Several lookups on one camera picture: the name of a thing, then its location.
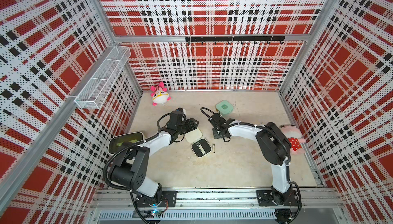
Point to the black wall hook rail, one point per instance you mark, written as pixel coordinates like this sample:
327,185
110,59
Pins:
216,39

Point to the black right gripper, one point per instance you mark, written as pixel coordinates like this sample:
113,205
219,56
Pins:
215,134

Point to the silver nail clipper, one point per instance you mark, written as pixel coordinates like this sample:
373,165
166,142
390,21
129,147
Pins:
200,148

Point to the white wire mesh shelf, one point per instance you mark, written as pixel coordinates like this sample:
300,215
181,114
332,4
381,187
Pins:
110,65

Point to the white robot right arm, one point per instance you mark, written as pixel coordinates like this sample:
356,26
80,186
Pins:
277,145

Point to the pink frog plush red dress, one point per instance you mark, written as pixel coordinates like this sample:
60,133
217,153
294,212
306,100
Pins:
294,135

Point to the white box green screen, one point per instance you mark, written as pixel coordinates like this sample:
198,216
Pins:
116,142

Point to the cream manicure case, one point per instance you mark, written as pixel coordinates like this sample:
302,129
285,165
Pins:
193,138

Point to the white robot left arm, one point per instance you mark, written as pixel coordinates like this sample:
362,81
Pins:
127,167

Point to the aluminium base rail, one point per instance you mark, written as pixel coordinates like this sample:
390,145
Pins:
244,205

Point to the mint green manicure case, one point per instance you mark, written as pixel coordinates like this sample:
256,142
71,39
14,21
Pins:
224,107

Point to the pink white owl plush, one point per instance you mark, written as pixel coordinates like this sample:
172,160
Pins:
159,94

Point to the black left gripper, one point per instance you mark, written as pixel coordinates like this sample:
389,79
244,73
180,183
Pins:
191,124

